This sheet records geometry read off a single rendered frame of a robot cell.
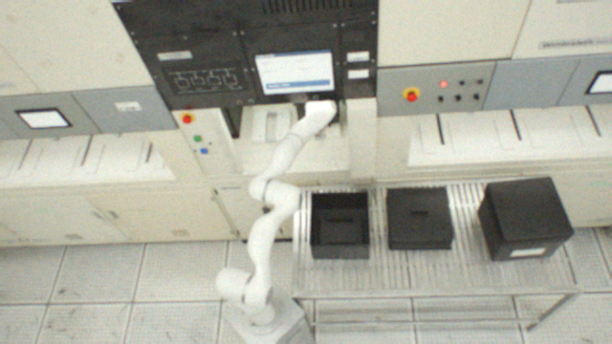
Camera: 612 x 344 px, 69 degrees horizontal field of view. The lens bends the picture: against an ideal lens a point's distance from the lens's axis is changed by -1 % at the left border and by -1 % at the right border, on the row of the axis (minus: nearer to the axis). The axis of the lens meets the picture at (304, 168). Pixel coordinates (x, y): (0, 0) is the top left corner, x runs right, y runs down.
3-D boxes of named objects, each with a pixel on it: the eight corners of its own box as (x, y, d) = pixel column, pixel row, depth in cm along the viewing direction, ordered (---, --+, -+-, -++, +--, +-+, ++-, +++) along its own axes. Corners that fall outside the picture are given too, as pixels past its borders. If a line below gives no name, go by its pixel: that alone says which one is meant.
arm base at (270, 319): (260, 344, 199) (251, 333, 184) (233, 313, 208) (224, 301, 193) (292, 312, 205) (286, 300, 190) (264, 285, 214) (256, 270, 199)
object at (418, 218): (388, 250, 216) (390, 239, 206) (384, 197, 232) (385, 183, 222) (451, 249, 213) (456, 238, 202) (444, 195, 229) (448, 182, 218)
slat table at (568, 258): (308, 336, 272) (291, 297, 209) (309, 244, 305) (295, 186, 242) (533, 333, 259) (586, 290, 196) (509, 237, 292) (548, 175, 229)
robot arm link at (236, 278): (261, 319, 187) (249, 302, 167) (222, 305, 192) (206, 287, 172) (273, 292, 192) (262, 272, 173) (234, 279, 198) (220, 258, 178)
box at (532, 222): (491, 263, 207) (505, 240, 187) (474, 208, 223) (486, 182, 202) (554, 257, 206) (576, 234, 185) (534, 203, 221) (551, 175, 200)
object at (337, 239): (314, 208, 233) (310, 192, 219) (368, 207, 230) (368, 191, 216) (312, 260, 218) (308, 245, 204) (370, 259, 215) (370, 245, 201)
